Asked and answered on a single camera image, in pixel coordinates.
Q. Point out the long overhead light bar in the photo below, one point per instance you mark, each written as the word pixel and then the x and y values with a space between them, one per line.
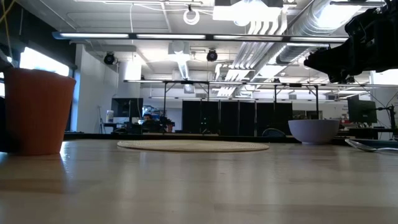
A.
pixel 93 35

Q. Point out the round woven beige placemat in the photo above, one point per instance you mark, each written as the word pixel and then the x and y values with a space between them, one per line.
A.
pixel 192 145

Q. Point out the black metal rig frame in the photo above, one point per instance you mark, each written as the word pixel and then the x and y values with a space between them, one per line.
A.
pixel 164 102

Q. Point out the silver metal spoon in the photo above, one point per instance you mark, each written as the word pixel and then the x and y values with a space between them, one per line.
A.
pixel 363 147

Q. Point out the bright window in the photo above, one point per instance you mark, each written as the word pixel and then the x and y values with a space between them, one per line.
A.
pixel 43 62

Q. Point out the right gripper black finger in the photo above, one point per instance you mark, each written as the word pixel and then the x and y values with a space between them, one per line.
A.
pixel 318 63

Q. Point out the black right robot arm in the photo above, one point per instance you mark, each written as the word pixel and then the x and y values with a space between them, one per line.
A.
pixel 382 34

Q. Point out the white wipes container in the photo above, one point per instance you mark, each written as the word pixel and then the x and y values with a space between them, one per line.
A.
pixel 109 116

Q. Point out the person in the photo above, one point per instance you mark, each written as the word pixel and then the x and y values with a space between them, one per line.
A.
pixel 148 120

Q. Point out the black partition wall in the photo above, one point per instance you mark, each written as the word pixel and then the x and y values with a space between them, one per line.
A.
pixel 199 115

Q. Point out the silver ventilation duct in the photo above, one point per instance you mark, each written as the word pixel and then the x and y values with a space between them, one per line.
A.
pixel 311 25

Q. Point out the white bowl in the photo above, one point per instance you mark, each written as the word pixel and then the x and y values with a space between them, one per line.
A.
pixel 314 130

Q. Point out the dark office desk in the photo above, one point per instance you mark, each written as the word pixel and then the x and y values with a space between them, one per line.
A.
pixel 367 132
pixel 119 125

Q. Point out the white ceiling pipes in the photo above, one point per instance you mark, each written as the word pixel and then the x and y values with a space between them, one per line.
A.
pixel 248 53

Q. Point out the orange plastic cup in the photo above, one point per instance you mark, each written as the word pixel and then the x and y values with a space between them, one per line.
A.
pixel 37 109

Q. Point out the dark blue plate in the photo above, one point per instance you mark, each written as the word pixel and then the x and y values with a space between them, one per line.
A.
pixel 384 142

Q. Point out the black computer monitor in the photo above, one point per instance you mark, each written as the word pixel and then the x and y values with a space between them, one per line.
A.
pixel 124 107

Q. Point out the dark blue chair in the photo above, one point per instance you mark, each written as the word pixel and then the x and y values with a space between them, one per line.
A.
pixel 273 133

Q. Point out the black ceiling spotlight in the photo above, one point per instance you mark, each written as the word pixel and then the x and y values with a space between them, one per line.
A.
pixel 212 55
pixel 109 58

